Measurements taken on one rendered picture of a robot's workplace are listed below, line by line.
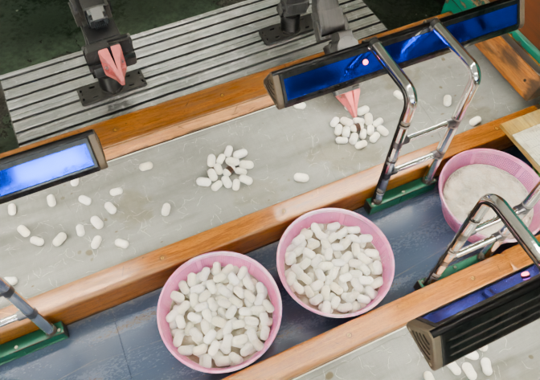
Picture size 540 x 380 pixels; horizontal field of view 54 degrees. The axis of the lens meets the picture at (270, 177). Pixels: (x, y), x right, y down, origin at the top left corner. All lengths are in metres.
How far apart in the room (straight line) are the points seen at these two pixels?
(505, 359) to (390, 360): 0.24
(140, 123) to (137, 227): 0.30
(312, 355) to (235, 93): 0.73
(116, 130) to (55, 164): 0.45
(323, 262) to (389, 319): 0.19
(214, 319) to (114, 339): 0.24
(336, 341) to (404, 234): 0.37
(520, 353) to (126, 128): 1.07
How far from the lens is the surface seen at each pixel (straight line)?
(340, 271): 1.26
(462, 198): 1.42
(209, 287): 1.22
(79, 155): 1.02
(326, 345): 1.16
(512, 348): 1.29
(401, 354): 1.21
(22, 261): 1.35
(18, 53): 2.95
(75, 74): 1.76
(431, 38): 1.23
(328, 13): 1.44
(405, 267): 1.35
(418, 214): 1.43
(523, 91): 1.60
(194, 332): 1.19
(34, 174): 1.04
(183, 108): 1.47
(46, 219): 1.39
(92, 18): 1.14
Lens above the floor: 1.87
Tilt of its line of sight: 57 degrees down
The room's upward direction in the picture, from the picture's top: 1 degrees clockwise
